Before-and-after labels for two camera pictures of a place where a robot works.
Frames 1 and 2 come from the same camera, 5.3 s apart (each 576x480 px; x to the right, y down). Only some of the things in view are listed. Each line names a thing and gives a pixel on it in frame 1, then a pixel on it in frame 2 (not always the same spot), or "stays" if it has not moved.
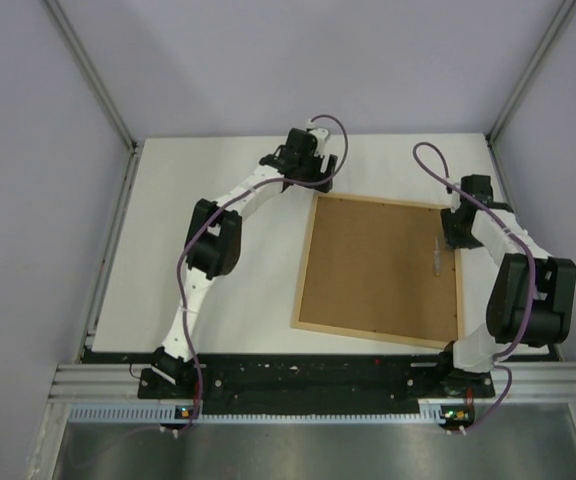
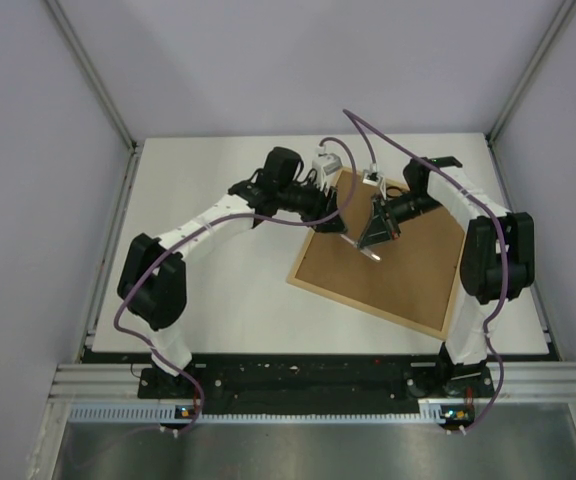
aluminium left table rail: (110, 252) stays
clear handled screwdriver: (437, 260) → (364, 250)
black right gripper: (453, 240) → (379, 228)
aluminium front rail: (118, 383) stays
